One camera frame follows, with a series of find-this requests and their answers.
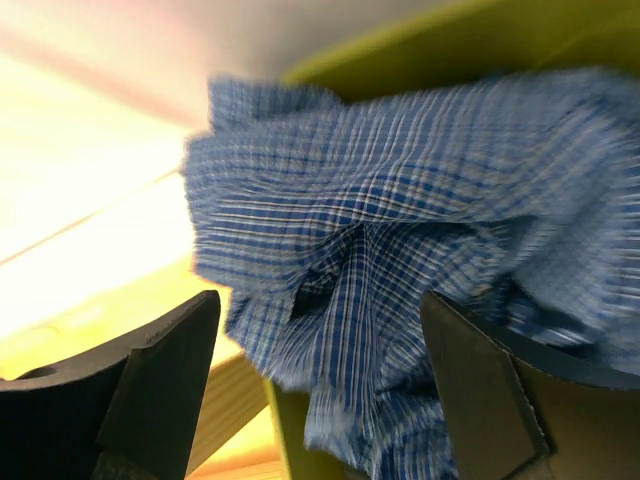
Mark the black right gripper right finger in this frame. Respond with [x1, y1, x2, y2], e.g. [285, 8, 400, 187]
[420, 292, 639, 479]

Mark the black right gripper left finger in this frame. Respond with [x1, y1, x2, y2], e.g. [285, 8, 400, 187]
[1, 290, 221, 479]

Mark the blue checkered shirt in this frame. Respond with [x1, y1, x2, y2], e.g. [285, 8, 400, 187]
[183, 68, 639, 479]

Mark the wooden clothes rack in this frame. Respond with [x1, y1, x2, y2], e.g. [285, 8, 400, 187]
[1, 53, 206, 380]

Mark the green plastic basket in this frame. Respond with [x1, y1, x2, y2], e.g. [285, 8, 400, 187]
[297, 1, 639, 479]

